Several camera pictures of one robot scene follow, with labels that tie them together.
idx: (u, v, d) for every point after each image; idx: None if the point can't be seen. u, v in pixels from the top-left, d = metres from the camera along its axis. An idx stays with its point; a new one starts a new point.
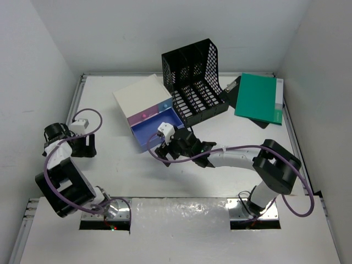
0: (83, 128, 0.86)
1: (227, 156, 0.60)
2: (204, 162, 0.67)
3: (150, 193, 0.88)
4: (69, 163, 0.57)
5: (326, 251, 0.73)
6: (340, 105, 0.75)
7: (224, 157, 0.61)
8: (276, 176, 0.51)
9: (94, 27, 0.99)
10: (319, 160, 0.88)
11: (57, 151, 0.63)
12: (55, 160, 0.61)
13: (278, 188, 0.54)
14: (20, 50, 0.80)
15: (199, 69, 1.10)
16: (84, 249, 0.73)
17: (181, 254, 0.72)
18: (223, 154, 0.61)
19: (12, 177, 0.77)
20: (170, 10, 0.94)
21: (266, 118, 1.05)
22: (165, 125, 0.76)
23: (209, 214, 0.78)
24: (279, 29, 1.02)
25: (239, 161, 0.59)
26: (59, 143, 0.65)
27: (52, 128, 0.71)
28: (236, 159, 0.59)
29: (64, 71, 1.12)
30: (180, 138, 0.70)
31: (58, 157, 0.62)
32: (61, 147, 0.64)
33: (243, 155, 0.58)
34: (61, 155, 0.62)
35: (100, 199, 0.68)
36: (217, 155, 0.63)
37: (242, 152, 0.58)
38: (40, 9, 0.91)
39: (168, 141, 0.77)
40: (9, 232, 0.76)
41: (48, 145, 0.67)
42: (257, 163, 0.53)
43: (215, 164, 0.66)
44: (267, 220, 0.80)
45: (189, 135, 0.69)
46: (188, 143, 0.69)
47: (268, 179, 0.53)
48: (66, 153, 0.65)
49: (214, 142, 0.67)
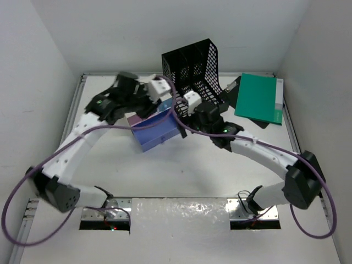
0: (157, 93, 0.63)
1: (256, 150, 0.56)
2: (221, 142, 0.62)
3: (150, 193, 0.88)
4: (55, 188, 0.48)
5: (326, 252, 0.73)
6: (340, 105, 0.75)
7: (251, 149, 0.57)
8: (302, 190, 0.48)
9: (94, 27, 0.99)
10: (319, 160, 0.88)
11: (72, 149, 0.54)
12: (57, 164, 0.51)
13: (295, 202, 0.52)
14: (20, 50, 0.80)
15: (199, 69, 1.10)
16: (84, 249, 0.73)
17: (181, 254, 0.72)
18: (252, 146, 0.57)
19: (12, 178, 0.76)
20: (170, 10, 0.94)
21: (266, 118, 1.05)
22: (193, 94, 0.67)
23: (209, 214, 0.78)
24: (279, 29, 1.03)
25: (267, 161, 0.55)
26: (84, 133, 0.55)
27: (127, 82, 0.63)
28: (266, 159, 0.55)
29: (64, 71, 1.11)
30: (203, 110, 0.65)
31: (62, 160, 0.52)
32: (80, 144, 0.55)
33: (275, 157, 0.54)
34: (66, 160, 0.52)
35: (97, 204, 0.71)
36: (243, 144, 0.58)
37: (274, 154, 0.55)
38: (40, 9, 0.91)
39: (191, 111, 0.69)
40: (9, 232, 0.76)
41: (88, 112, 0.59)
42: (289, 171, 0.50)
43: (235, 150, 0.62)
44: (267, 220, 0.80)
45: (213, 110, 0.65)
46: (209, 119, 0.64)
47: (291, 190, 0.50)
48: (80, 153, 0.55)
49: (242, 127, 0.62)
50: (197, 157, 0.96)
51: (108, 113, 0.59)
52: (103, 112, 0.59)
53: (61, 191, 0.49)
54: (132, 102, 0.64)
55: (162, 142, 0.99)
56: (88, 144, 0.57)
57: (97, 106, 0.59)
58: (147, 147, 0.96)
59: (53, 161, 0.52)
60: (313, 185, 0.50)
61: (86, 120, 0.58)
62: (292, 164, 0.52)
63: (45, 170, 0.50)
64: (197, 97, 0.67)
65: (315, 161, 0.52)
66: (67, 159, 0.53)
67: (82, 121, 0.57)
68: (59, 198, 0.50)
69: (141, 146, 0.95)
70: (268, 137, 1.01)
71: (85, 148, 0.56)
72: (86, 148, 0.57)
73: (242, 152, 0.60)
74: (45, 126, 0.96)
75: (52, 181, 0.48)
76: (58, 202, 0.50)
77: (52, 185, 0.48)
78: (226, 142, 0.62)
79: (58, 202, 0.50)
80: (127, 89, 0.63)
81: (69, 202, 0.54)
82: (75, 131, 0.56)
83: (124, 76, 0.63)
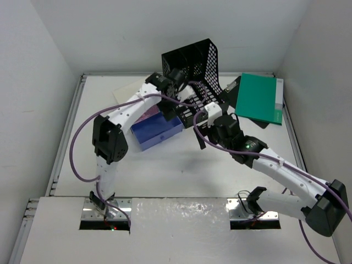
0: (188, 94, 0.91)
1: (282, 173, 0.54)
2: (242, 158, 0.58)
3: (150, 192, 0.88)
4: (117, 132, 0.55)
5: (326, 252, 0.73)
6: (340, 104, 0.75)
7: (278, 171, 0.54)
8: (330, 221, 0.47)
9: (94, 27, 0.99)
10: (319, 160, 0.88)
11: (133, 106, 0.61)
12: (120, 115, 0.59)
13: (316, 226, 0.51)
14: (20, 50, 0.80)
15: (198, 69, 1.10)
16: (84, 250, 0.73)
17: (181, 253, 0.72)
18: (279, 168, 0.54)
19: (12, 177, 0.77)
20: (170, 9, 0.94)
21: (266, 118, 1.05)
22: (214, 106, 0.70)
23: (209, 214, 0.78)
24: (279, 29, 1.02)
25: (292, 185, 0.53)
26: (147, 96, 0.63)
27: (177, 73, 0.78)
28: (292, 183, 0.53)
29: (64, 70, 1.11)
30: (222, 125, 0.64)
31: (125, 114, 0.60)
32: (139, 104, 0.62)
33: (303, 184, 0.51)
34: (127, 115, 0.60)
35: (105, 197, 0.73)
36: (268, 166, 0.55)
37: (301, 181, 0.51)
38: (40, 9, 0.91)
39: (210, 122, 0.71)
40: (10, 232, 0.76)
41: (147, 82, 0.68)
42: (319, 203, 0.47)
43: (258, 169, 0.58)
44: (267, 220, 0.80)
45: (232, 124, 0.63)
46: (229, 133, 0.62)
47: (318, 218, 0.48)
48: (138, 114, 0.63)
49: (266, 144, 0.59)
50: (197, 157, 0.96)
51: (163, 84, 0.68)
52: (160, 84, 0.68)
53: (119, 138, 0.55)
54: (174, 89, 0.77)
55: (160, 142, 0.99)
56: (144, 108, 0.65)
57: (157, 78, 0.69)
58: (146, 145, 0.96)
59: (118, 113, 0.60)
60: (341, 214, 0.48)
61: (146, 88, 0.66)
62: (320, 192, 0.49)
63: (111, 118, 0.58)
64: (218, 109, 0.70)
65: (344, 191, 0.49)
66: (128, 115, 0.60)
67: (144, 87, 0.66)
68: (116, 144, 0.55)
69: (140, 144, 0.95)
70: (268, 138, 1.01)
71: (141, 111, 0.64)
72: (142, 110, 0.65)
73: (264, 172, 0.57)
74: (45, 126, 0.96)
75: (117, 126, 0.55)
76: (114, 149, 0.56)
77: (117, 129, 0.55)
78: (247, 158, 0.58)
79: (113, 147, 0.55)
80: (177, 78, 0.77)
81: (119, 153, 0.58)
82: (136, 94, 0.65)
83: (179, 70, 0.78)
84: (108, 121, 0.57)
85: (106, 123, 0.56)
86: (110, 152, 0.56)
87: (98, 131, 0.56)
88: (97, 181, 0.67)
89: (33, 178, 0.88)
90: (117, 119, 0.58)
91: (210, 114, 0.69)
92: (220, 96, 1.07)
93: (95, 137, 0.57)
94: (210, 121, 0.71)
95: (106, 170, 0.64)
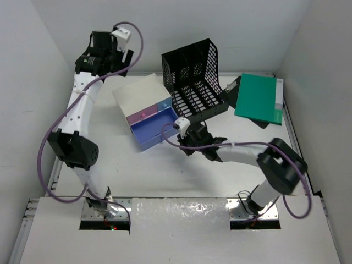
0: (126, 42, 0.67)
1: (235, 151, 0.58)
2: (213, 155, 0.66)
3: (150, 192, 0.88)
4: (79, 141, 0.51)
5: (327, 252, 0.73)
6: (340, 104, 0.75)
7: (232, 152, 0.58)
8: (278, 175, 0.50)
9: (94, 27, 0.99)
10: (319, 160, 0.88)
11: (79, 105, 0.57)
12: (72, 122, 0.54)
13: (279, 187, 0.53)
14: (20, 51, 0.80)
15: (198, 69, 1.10)
16: (84, 250, 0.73)
17: (181, 253, 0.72)
18: (232, 148, 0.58)
19: (12, 177, 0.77)
20: (170, 9, 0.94)
21: (266, 118, 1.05)
22: (182, 118, 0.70)
23: (209, 214, 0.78)
24: (279, 29, 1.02)
25: (246, 158, 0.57)
26: (84, 89, 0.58)
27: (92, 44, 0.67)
28: (242, 154, 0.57)
29: (64, 70, 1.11)
30: (192, 130, 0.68)
31: (76, 117, 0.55)
32: (84, 100, 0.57)
33: (249, 150, 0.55)
34: (78, 117, 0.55)
35: (102, 196, 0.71)
36: (225, 149, 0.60)
37: (249, 148, 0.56)
38: (40, 9, 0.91)
39: (183, 134, 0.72)
40: (10, 232, 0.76)
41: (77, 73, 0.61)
42: (260, 159, 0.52)
43: (220, 155, 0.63)
44: (267, 220, 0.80)
45: (201, 127, 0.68)
46: (199, 137, 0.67)
47: (269, 175, 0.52)
48: (88, 109, 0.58)
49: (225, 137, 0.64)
50: (197, 157, 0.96)
51: (96, 65, 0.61)
52: (93, 67, 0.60)
53: (84, 148, 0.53)
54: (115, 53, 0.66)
55: (160, 142, 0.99)
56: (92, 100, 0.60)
57: (85, 62, 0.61)
58: (147, 145, 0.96)
59: (67, 120, 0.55)
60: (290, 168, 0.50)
61: (81, 78, 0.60)
62: (263, 152, 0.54)
63: (63, 130, 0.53)
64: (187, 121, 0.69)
65: (285, 145, 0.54)
66: (79, 116, 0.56)
67: (77, 80, 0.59)
68: (84, 153, 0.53)
69: (140, 144, 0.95)
70: (269, 138, 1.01)
71: (91, 104, 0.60)
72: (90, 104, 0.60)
73: (227, 158, 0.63)
74: (45, 126, 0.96)
75: (75, 136, 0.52)
76: (84, 157, 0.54)
77: (77, 139, 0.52)
78: (216, 155, 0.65)
79: (84, 157, 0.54)
80: (105, 45, 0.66)
81: (92, 155, 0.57)
82: (75, 88, 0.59)
83: (98, 32, 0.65)
84: (63, 135, 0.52)
85: (62, 137, 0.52)
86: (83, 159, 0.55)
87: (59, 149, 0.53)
88: (86, 188, 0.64)
89: (32, 178, 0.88)
90: (71, 127, 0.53)
91: (181, 127, 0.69)
92: (220, 96, 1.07)
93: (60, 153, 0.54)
94: (183, 133, 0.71)
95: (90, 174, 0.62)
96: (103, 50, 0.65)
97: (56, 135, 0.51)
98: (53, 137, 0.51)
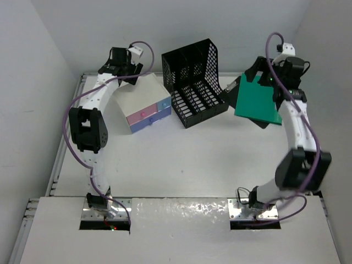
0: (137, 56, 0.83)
1: (293, 120, 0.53)
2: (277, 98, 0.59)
3: (150, 192, 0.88)
4: (97, 115, 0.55)
5: (328, 253, 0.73)
6: (340, 105, 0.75)
7: (291, 116, 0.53)
8: (289, 170, 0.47)
9: (94, 27, 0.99)
10: None
11: (99, 92, 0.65)
12: (92, 102, 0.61)
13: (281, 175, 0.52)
14: (20, 51, 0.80)
15: (199, 69, 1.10)
16: (84, 249, 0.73)
17: (181, 254, 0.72)
18: (295, 115, 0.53)
19: (12, 178, 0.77)
20: (170, 9, 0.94)
21: (266, 119, 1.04)
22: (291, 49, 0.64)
23: (209, 214, 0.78)
24: (279, 29, 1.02)
25: (291, 131, 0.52)
26: (107, 81, 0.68)
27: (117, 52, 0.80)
28: (292, 128, 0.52)
29: (64, 70, 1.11)
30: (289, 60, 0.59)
31: (96, 100, 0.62)
32: (105, 89, 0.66)
33: (299, 136, 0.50)
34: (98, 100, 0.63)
35: (105, 191, 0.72)
36: (288, 110, 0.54)
37: (302, 135, 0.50)
38: (40, 9, 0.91)
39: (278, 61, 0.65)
40: (10, 232, 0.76)
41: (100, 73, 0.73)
42: (295, 149, 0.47)
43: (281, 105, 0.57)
44: (267, 220, 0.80)
45: (298, 67, 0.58)
46: (290, 72, 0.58)
47: (285, 162, 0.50)
48: (106, 98, 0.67)
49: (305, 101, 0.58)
50: (197, 157, 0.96)
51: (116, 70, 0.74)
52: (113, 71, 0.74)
53: (100, 121, 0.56)
54: (128, 64, 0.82)
55: (150, 124, 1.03)
56: (109, 93, 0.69)
57: (108, 69, 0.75)
58: (137, 128, 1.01)
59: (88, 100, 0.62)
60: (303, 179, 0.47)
61: (103, 76, 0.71)
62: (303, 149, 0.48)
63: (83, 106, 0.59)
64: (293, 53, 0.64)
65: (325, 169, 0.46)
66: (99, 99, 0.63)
67: (100, 77, 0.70)
68: (98, 130, 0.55)
69: (131, 127, 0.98)
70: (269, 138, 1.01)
71: (108, 96, 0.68)
72: (108, 95, 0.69)
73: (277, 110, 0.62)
74: (45, 126, 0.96)
75: (94, 111, 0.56)
76: (98, 130, 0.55)
77: (95, 113, 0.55)
78: (280, 99, 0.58)
79: (98, 132, 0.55)
80: (121, 57, 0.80)
81: (103, 138, 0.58)
82: (98, 83, 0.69)
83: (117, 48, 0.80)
84: (83, 110, 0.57)
85: (81, 113, 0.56)
86: (97, 138, 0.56)
87: (76, 124, 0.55)
88: (91, 176, 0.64)
89: (32, 179, 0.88)
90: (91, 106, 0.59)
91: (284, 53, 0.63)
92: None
93: (74, 131, 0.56)
94: (278, 60, 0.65)
95: (97, 161, 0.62)
96: (120, 61, 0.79)
97: (76, 108, 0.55)
98: (73, 109, 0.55)
